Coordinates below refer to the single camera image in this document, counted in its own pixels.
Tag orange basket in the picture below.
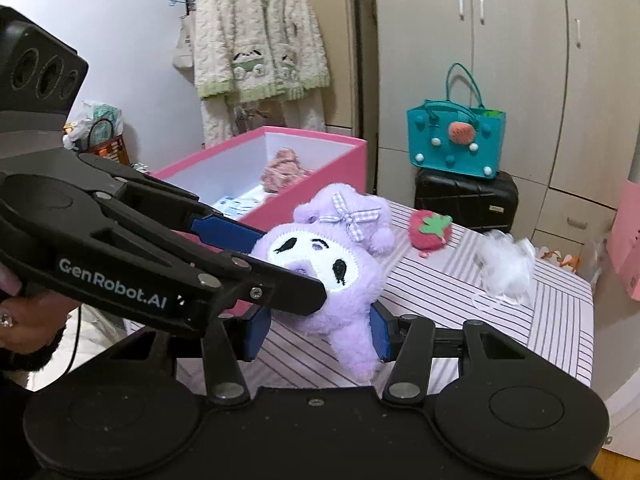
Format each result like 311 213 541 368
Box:
92 135 129 166

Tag black suitcase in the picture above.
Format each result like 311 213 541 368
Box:
414 167 519 234

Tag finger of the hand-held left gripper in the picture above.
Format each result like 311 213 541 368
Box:
97 197 330 318
77 152 268 261

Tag blue white wipes packet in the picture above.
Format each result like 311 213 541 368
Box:
212 195 261 218

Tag pink storage box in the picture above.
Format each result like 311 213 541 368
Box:
150 126 368 318

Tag orange white patterned item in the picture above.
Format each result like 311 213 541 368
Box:
537 245 583 273

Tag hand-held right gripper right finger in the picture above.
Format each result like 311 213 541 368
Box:
369 304 546 404

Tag teal handbag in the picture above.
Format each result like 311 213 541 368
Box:
406 62 507 181

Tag person's left hand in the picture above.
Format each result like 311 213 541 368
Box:
0 264 77 356

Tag thin black cable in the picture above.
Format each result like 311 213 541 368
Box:
64 305 84 381

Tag beige wardrobe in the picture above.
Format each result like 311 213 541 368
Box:
372 0 640 271

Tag pink paper bag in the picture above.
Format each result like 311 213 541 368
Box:
610 180 640 303

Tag striped tablecloth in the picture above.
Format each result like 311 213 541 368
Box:
127 200 596 392

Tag white plastic bag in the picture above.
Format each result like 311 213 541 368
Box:
75 101 124 147

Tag person's left forearm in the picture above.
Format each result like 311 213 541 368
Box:
0 327 71 461

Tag red strawberry plush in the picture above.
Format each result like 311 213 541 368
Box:
409 211 454 257

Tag cream fluffy cardigan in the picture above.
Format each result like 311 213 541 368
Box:
192 0 332 103

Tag pink knitted cloth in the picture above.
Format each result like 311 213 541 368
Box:
261 147 316 195

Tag purple plush toy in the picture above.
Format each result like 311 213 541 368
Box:
250 183 396 383

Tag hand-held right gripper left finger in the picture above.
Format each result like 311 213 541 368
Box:
172 304 274 404

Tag white tote bag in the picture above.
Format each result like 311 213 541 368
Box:
172 10 199 72

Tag white fluffy pompom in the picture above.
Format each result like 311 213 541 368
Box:
472 230 538 307

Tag cream fluffy pants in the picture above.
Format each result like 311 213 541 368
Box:
200 92 326 149

